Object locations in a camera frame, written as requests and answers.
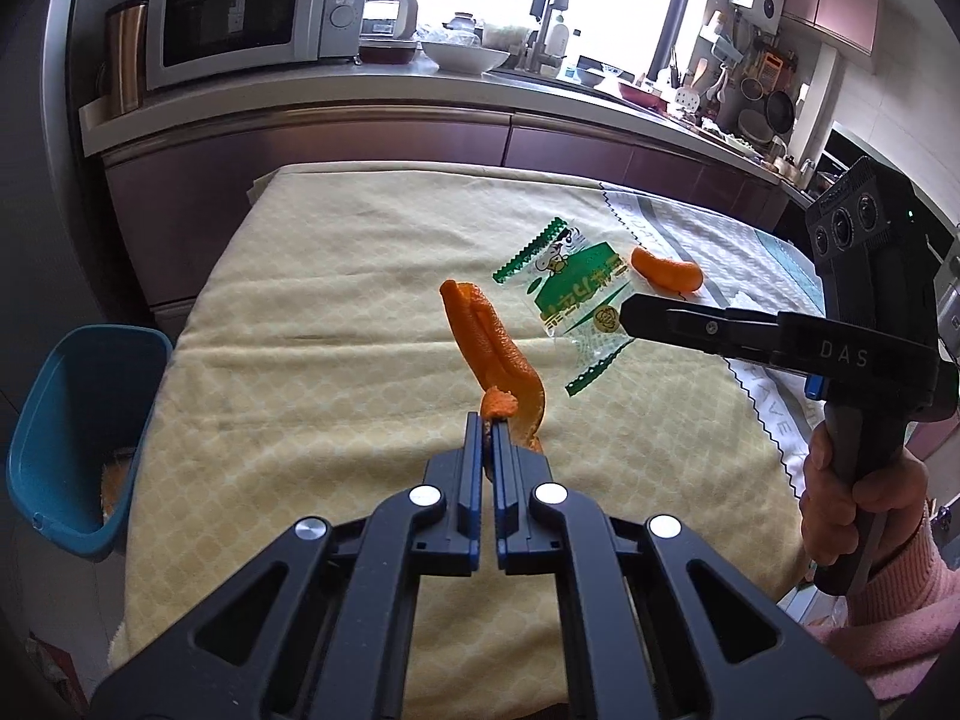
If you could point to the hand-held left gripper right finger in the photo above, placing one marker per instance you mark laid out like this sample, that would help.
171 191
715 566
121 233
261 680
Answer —
504 465

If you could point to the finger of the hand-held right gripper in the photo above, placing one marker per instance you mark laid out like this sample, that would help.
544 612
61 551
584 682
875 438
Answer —
675 322

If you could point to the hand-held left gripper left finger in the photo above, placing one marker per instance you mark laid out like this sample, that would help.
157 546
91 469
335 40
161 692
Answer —
472 465

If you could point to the green white snack wrapper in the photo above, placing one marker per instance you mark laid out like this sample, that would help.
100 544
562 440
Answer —
570 277

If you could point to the long orange peel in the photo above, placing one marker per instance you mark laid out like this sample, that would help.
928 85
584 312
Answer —
487 345

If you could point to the blue plastic trash bin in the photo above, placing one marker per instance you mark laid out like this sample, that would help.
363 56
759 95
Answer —
67 405

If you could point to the person's right forearm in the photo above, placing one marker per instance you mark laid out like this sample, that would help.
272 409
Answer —
900 600

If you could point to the person's right hand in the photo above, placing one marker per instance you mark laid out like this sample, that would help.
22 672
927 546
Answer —
817 510

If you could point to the small orange peel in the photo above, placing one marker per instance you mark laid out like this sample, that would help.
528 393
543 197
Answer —
667 270

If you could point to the white grey printed cloth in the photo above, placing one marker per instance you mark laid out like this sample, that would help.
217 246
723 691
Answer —
750 255

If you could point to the black frying pan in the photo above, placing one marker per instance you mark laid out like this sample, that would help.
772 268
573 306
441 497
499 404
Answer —
780 111

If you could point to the yellow patterned tablecloth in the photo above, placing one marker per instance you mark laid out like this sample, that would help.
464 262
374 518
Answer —
300 360

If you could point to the white spatula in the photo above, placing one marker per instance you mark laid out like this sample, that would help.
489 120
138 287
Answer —
682 97

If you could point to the orange grater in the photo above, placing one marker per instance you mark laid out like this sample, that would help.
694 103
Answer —
771 66

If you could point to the red pan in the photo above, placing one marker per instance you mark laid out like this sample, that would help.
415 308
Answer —
641 91

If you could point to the white bottle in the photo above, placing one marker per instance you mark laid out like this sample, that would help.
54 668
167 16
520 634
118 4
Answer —
556 41

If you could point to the pink kitchen base cabinet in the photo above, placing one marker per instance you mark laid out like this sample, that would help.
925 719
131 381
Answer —
375 142

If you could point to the white bowl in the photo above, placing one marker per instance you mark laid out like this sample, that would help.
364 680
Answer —
465 56

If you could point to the orange peel piece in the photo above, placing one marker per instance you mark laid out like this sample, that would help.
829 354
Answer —
116 484

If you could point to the red dish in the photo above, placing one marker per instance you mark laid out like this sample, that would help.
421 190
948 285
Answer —
386 52

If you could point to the small white appliance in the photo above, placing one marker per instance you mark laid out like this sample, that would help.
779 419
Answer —
390 19

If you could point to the white microwave oven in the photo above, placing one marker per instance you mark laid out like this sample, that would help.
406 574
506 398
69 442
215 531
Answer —
337 15

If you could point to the grey refrigerator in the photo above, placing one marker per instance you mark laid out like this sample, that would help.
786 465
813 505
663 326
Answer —
60 202

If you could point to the golden thermos kettle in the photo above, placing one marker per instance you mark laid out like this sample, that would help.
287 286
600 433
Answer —
127 52

